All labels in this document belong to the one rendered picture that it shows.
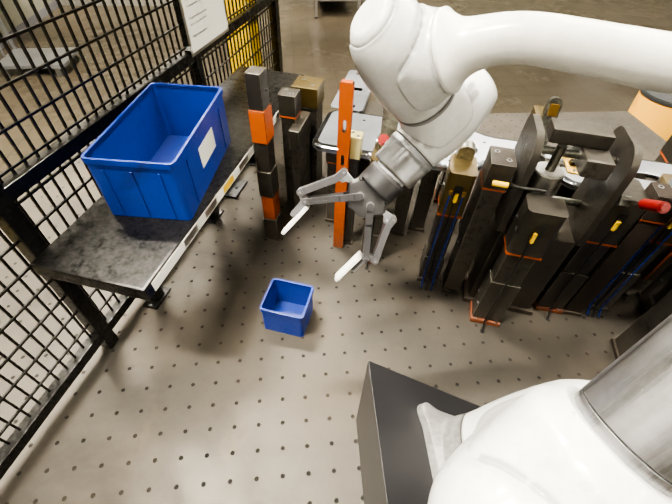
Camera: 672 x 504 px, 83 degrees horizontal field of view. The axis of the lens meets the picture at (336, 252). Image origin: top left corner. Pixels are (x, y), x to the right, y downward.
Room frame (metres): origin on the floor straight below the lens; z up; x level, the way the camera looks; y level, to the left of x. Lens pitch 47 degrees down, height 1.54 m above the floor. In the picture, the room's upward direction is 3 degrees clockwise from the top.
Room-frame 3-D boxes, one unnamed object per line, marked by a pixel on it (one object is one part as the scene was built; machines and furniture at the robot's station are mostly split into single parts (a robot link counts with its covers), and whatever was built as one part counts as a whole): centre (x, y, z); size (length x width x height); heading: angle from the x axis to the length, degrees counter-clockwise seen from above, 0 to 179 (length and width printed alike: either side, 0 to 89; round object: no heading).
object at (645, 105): (2.38, -2.04, 0.28); 0.36 x 0.36 x 0.57
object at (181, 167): (0.68, 0.36, 1.10); 0.30 x 0.17 x 0.13; 178
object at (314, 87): (1.11, 0.11, 0.88); 0.08 x 0.08 x 0.36; 79
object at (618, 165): (0.66, -0.45, 0.94); 0.18 x 0.13 x 0.49; 79
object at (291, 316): (0.53, 0.11, 0.74); 0.11 x 0.10 x 0.09; 79
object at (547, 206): (0.56, -0.40, 0.89); 0.09 x 0.08 x 0.38; 169
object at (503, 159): (0.67, -0.33, 0.91); 0.07 x 0.05 x 0.42; 169
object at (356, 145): (0.83, -0.03, 0.88); 0.04 x 0.04 x 0.37; 79
